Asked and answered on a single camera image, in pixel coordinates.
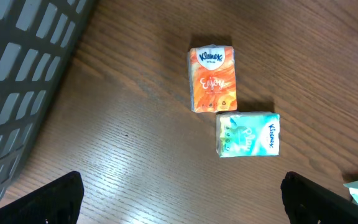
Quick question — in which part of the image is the small orange tissue pack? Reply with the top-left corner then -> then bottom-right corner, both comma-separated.
188,45 -> 237,113

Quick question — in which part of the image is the small teal tissue pack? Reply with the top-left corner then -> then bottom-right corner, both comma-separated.
216,111 -> 280,158

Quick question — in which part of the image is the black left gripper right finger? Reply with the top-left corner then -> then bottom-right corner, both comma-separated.
280,171 -> 358,224

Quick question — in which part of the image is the grey plastic mesh basket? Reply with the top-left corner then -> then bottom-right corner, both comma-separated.
0,0 -> 94,201

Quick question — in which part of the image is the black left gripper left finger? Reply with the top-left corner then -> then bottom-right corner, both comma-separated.
0,171 -> 84,224

